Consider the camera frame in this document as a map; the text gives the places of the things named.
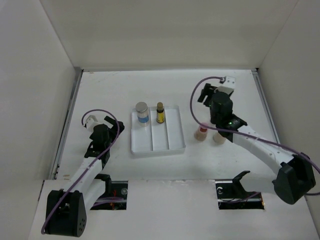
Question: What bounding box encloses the blue-label jar silver lid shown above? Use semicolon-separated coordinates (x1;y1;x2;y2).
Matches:
135;101;150;127

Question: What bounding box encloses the brown bottle yellow label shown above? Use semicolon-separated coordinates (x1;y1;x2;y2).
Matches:
156;102;165;124

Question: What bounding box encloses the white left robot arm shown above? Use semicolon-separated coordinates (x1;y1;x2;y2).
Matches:
41;115;125;238

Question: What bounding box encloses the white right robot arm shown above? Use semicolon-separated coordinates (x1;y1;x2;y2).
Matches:
197;83;316;205

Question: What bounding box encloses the pink-cap spice bottle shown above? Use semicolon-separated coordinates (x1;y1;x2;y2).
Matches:
194;125;208;142

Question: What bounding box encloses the beige spice bottle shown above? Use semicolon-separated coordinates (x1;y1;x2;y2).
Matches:
212;132;226;145

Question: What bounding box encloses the white three-compartment tray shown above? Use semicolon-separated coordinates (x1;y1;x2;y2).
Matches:
131;105;186;158

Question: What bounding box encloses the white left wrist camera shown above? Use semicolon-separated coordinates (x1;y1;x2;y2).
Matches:
84;115;99;133

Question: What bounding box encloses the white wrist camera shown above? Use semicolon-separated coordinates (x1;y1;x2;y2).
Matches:
84;115;99;133
217;76;236;96

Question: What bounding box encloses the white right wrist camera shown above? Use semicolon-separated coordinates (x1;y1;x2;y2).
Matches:
217;76;236;96

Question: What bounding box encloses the right aluminium frame rail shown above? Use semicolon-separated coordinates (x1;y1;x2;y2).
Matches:
251;68;280;144

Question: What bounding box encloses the aluminium frame rail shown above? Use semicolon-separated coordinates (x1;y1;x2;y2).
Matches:
48;66;84;180
251;68;280;144

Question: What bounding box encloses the left aluminium frame rail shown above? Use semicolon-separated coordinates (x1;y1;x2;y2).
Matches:
48;66;84;180

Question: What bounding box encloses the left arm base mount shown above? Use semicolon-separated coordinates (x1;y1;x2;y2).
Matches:
91;174;129;211

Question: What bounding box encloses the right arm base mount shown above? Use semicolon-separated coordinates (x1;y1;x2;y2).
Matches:
215;170;265;210

